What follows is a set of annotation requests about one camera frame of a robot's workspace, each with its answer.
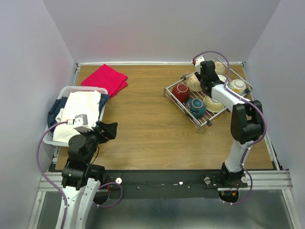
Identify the red bowl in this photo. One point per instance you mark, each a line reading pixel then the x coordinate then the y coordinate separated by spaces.
pixel 181 92

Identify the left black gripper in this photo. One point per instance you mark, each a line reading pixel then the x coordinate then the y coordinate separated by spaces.
pixel 109 132

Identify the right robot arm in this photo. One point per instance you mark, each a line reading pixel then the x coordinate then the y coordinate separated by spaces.
pixel 247 121

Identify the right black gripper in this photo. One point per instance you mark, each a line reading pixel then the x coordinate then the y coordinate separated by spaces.
pixel 217 78

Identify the plain beige bowl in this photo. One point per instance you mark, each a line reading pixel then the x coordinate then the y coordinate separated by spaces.
pixel 219 68

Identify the red folded cloth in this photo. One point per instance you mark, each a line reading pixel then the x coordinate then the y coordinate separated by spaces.
pixel 107 78

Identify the white laundry basket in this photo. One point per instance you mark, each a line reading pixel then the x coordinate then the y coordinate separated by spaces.
pixel 48 138

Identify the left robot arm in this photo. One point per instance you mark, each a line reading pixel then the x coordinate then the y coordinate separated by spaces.
pixel 80 178

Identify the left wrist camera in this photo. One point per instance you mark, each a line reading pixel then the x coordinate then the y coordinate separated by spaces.
pixel 80 123

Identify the white floral bowl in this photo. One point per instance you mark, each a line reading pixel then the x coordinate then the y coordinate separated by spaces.
pixel 238 86

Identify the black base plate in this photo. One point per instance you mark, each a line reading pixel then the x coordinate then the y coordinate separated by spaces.
pixel 163 184

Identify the beige bowl with drawing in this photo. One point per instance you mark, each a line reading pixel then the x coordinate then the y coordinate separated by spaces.
pixel 193 83

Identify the cream striped bowl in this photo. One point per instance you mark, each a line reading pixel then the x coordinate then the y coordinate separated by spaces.
pixel 213 105

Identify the aluminium frame rail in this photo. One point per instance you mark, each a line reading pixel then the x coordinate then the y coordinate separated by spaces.
pixel 262 180

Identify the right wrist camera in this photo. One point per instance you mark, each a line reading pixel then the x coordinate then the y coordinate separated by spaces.
pixel 197 62

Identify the white cloth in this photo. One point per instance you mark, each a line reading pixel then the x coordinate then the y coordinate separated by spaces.
pixel 77 103

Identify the navy blue garment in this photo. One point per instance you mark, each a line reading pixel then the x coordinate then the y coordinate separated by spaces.
pixel 60 103

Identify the teal white bowl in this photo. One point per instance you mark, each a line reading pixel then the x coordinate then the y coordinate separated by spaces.
pixel 222 78

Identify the wire dish rack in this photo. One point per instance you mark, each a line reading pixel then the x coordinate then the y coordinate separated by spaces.
pixel 209 116

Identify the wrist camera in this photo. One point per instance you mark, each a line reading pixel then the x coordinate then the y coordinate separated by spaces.
pixel 197 62
pixel 80 123

